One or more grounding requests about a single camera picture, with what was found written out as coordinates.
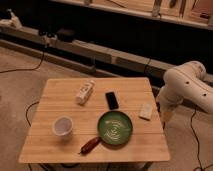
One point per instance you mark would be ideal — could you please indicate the brown sausage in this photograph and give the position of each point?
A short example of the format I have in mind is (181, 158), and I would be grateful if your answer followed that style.
(90, 145)

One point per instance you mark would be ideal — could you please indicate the green ceramic bowl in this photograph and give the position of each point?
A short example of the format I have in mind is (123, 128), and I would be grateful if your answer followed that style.
(115, 128)

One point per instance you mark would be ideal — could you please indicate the white object on ledge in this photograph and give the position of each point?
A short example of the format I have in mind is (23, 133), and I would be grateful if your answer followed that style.
(13, 21)

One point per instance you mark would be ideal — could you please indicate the black box on ledge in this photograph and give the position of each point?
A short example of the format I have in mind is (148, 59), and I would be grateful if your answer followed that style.
(66, 35)

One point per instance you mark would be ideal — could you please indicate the white carton box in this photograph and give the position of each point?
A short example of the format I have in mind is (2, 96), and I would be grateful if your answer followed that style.
(84, 92)

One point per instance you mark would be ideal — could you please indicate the black smartphone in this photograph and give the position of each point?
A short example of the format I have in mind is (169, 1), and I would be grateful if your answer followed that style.
(111, 100)

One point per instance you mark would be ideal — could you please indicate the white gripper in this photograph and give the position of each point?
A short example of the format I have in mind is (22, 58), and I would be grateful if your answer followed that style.
(167, 111)

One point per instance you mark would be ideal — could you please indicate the wooden folding table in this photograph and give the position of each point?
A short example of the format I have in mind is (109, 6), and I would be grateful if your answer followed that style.
(41, 145)

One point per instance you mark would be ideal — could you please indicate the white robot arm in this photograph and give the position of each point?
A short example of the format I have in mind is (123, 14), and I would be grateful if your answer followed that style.
(185, 81)

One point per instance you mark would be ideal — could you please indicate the white plastic cup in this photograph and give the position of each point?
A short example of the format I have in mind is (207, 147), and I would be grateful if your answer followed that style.
(62, 126)

